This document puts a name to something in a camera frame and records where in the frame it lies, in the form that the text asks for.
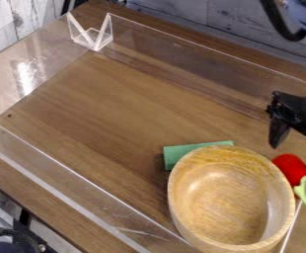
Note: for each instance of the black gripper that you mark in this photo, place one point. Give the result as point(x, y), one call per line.
point(288, 115)

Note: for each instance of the red felt strawberry toy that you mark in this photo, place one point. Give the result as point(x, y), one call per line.
point(293, 169)

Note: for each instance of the wooden bowl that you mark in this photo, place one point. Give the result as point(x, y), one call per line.
point(230, 200)

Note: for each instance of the green rectangular block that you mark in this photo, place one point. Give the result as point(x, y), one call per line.
point(173, 153)

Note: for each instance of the black clamp base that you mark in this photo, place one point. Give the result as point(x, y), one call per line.
point(30, 242)

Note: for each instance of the clear acrylic front wall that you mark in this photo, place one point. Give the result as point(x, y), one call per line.
point(94, 220)

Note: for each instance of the clear acrylic corner bracket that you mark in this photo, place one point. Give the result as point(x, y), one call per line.
point(91, 38)

